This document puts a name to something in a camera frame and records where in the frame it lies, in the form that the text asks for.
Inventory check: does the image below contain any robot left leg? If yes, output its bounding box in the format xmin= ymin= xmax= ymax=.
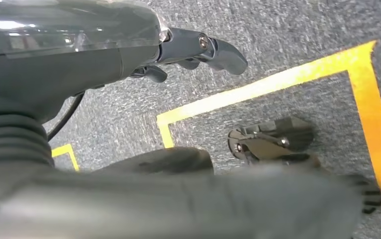
xmin=0 ymin=146 xmax=381 ymax=239

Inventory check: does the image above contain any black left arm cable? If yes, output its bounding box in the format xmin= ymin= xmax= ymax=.
xmin=47 ymin=92 xmax=86 ymax=142

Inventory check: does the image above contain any yellow floor tape square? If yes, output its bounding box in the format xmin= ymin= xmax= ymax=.
xmin=156 ymin=39 xmax=381 ymax=239
xmin=51 ymin=143 xmax=80 ymax=172

